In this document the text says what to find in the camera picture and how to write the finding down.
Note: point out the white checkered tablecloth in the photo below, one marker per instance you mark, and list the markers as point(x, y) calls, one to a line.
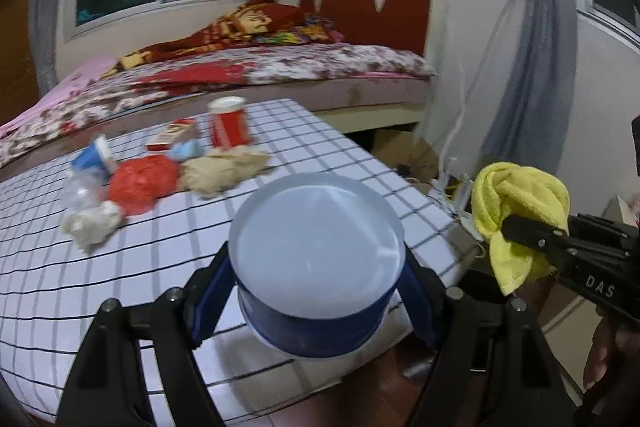
point(125, 277)

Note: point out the red cylindrical paper cup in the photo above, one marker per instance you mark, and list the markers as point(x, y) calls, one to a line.
point(230, 127)

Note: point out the long grey curtain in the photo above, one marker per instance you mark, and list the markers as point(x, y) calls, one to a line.
point(537, 57)

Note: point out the red and white cigarette box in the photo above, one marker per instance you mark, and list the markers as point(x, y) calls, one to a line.
point(172, 134)

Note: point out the clear plastic bag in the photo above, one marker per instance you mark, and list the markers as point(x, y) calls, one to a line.
point(80, 192)

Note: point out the light blue crumpled mask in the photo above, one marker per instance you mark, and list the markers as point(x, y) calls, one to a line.
point(186, 151)

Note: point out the red patterned blanket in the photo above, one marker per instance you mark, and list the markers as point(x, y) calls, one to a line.
point(240, 24)

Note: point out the red plastic bag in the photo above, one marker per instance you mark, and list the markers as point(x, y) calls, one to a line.
point(142, 184)

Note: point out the yellow cloth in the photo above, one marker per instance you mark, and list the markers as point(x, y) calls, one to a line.
point(520, 192)

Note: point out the small blue white cup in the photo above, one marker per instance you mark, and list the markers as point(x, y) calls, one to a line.
point(92, 159)

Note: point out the blue and white paper cup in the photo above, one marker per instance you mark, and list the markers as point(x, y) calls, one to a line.
point(315, 252)

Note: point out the person's right hand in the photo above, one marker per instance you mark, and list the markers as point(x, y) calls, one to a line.
point(602, 352)

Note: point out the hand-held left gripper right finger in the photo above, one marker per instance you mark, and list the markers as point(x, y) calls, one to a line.
point(420, 302)

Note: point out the colourful pillow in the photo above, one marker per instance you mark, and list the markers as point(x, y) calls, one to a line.
point(320, 29)

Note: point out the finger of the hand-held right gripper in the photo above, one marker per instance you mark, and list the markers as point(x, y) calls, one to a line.
point(530, 232)

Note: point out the floral bedspread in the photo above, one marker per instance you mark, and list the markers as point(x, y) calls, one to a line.
point(325, 59)

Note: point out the white crumpled tissue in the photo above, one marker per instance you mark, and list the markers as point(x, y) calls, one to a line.
point(92, 227)

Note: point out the bed with mauve mattress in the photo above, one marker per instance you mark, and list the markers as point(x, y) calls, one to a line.
point(380, 94)

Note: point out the white router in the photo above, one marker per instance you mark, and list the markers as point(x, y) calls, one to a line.
point(457, 197)

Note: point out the pink cloth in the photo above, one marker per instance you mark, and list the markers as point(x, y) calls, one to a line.
point(65, 89)

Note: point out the red headboard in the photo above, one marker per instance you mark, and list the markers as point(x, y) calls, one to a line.
point(360, 2)

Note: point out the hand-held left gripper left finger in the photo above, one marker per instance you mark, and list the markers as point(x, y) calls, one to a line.
point(212, 289)

